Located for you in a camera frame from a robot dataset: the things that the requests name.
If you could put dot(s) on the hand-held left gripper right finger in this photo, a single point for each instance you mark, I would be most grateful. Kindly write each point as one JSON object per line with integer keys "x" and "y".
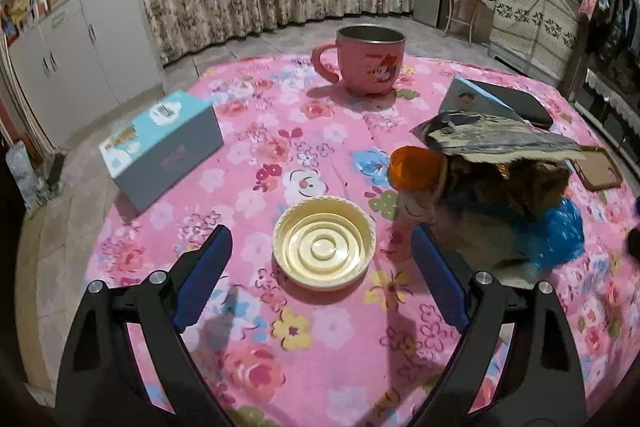
{"x": 440, "y": 277}

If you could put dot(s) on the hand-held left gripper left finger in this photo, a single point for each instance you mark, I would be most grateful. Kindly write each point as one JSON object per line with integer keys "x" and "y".
{"x": 205, "y": 277}

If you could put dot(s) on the cream round plastic lid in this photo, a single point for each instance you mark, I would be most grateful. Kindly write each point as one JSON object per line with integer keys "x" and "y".
{"x": 325, "y": 247}

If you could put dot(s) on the pink cartoon cup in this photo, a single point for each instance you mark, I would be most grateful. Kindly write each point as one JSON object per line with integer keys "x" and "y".
{"x": 370, "y": 62}

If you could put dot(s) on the brown crumpled wrapper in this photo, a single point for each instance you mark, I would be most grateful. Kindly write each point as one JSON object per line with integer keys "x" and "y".
{"x": 520, "y": 187}

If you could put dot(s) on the blue plastic bag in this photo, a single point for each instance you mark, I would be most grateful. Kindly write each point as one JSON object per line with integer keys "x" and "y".
{"x": 555, "y": 232}

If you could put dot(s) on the blue and grey box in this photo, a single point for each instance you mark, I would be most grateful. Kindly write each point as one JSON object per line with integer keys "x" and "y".
{"x": 165, "y": 157}

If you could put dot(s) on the pink floral tablecloth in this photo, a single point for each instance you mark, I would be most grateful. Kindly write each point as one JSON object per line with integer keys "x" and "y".
{"x": 310, "y": 357}

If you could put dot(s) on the silver and black snack bag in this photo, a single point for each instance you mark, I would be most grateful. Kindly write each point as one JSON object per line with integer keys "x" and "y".
{"x": 500, "y": 137}

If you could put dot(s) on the brown square coaster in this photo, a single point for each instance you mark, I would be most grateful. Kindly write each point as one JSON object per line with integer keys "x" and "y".
{"x": 597, "y": 169}

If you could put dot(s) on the black zip case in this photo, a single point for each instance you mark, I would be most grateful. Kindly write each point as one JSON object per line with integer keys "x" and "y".
{"x": 525, "y": 104}

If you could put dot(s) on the grey bag on floor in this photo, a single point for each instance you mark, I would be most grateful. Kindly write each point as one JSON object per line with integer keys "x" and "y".
{"x": 22, "y": 182}

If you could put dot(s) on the dark bench with lace cloth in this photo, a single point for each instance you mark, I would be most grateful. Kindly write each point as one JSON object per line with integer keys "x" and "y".
{"x": 610, "y": 102}

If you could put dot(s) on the white cabinet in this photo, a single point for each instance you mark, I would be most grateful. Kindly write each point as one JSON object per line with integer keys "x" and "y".
{"x": 100, "y": 47}

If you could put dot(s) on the cabinet under patterned cloth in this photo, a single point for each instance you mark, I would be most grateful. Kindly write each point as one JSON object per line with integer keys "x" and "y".
{"x": 535, "y": 27}

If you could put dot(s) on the clothes rack with garments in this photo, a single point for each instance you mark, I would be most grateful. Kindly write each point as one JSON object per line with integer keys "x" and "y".
{"x": 615, "y": 22}

